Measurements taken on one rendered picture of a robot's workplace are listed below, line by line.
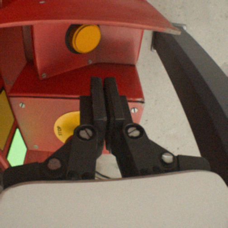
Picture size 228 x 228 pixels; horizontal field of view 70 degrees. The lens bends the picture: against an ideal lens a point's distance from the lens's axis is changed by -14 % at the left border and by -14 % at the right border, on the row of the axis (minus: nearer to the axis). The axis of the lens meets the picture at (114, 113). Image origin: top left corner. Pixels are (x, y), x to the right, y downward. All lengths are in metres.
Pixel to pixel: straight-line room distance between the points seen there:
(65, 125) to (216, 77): 0.49
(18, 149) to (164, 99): 1.14
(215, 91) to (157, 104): 0.82
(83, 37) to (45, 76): 0.06
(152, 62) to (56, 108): 0.93
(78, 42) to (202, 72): 0.46
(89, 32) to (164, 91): 1.06
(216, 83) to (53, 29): 0.48
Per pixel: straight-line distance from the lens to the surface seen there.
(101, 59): 0.26
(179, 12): 1.03
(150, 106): 1.31
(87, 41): 0.22
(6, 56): 0.42
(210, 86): 0.56
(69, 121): 0.22
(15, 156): 0.24
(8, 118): 0.22
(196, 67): 0.62
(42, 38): 0.21
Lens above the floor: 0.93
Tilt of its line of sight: 45 degrees down
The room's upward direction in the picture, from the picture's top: 176 degrees clockwise
